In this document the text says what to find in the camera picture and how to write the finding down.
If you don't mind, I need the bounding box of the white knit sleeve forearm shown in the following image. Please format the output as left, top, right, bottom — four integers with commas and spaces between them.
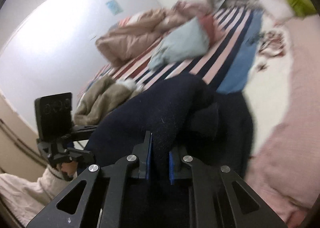
1, 165, 69, 227

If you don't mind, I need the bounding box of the small white pillow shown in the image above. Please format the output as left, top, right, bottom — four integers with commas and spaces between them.
258, 0, 295, 23

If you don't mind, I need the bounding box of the person's left hand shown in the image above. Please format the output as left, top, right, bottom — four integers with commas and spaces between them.
60, 161, 78, 181

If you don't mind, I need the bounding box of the blue wall poster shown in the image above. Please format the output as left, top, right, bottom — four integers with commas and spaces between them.
106, 0, 123, 16

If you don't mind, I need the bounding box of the beige pink duvet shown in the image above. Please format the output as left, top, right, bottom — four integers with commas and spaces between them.
95, 1, 212, 67

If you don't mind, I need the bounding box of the black phone on gripper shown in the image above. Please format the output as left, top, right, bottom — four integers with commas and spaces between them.
34, 92, 72, 142

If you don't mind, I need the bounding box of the beige striped pillow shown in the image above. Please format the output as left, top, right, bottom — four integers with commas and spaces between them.
243, 15, 319, 227

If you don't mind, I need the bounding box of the light blue folded garment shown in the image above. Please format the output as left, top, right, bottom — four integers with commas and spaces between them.
148, 17, 209, 71

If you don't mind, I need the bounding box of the striped bed sheet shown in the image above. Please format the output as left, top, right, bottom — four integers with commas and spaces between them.
77, 6, 296, 156

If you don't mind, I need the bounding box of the dark navy knit sweater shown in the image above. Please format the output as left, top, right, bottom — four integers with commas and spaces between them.
86, 74, 253, 185

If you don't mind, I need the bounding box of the red garment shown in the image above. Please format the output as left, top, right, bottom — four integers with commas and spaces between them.
200, 15, 224, 47

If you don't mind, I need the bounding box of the olive fuzzy garment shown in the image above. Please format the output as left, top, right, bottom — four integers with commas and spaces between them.
73, 75, 144, 126

